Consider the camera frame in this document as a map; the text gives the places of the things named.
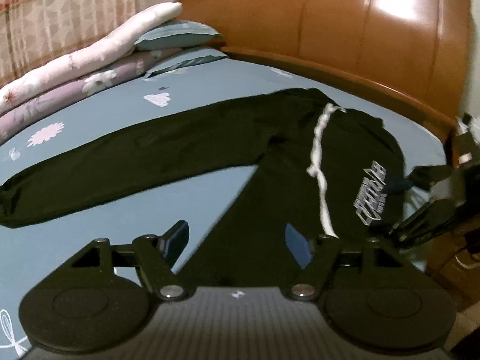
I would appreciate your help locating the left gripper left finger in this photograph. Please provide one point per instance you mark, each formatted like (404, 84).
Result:
(104, 294)

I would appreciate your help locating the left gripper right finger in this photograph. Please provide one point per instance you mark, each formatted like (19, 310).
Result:
(370, 295)

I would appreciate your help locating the patterned beige pink curtain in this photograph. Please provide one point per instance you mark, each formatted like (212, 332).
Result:
(34, 32)

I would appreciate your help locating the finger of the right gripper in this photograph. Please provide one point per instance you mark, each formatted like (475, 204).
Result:
(425, 177)
(433, 219)

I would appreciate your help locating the wooden nightstand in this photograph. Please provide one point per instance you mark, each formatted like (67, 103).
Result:
(453, 263)

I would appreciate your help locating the white floral folded quilt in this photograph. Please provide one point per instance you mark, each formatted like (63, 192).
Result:
(83, 61)

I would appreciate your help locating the blue patterned bed sheet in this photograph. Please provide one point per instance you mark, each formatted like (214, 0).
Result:
(29, 254)

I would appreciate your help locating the black sweatpants with drawstring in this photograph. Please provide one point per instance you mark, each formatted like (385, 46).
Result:
(320, 168)

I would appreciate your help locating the purple floral folded quilt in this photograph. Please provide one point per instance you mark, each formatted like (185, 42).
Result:
(125, 69)

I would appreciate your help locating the wooden headboard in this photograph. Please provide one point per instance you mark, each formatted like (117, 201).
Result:
(409, 56)

